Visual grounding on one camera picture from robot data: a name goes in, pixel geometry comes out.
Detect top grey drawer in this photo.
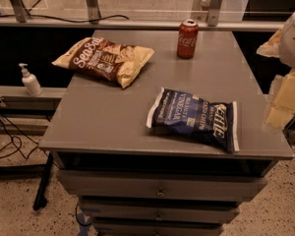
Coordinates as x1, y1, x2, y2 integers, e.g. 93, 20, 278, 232
57, 170, 266, 202

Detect grey drawer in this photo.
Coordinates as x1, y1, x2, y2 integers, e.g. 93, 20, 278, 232
93, 220, 222, 236
57, 170, 266, 202
79, 199, 240, 224

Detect black floor cables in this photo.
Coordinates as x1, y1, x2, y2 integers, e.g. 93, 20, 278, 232
0, 96, 49, 160

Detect red coca-cola can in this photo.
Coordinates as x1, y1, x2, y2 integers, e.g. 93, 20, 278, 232
177, 19, 199, 59

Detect brown sea salt chip bag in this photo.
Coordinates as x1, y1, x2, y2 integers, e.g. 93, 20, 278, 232
52, 37, 154, 89

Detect metal railing post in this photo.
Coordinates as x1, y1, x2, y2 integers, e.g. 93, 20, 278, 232
86, 0, 101, 24
9, 0, 29, 23
206, 0, 222, 27

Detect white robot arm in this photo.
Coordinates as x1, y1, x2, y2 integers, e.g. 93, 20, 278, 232
257, 12, 295, 130

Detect grey drawer cabinet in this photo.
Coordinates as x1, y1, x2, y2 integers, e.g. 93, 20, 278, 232
40, 30, 293, 236

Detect right metal railing post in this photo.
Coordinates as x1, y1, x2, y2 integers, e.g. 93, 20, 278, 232
206, 0, 222, 27

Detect black metal stand leg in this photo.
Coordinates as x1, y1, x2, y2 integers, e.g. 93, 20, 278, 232
32, 154, 53, 210

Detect white pump dispenser bottle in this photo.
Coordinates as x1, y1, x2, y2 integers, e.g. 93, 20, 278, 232
19, 63, 42, 96

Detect middle grey drawer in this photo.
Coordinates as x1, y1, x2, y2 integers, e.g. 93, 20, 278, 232
79, 199, 240, 224

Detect blue kettle chip bag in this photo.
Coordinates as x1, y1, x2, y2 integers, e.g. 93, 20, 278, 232
147, 88, 239, 152

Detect black cable on ledge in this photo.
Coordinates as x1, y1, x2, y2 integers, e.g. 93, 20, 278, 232
0, 14, 130, 24

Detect bottom grey drawer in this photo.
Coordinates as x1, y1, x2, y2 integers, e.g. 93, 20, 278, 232
93, 220, 222, 236

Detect left metal railing post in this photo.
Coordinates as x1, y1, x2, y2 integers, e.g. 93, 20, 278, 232
9, 0, 29, 23

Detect middle metal railing post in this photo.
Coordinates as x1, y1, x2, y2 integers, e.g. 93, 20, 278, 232
86, 0, 101, 24

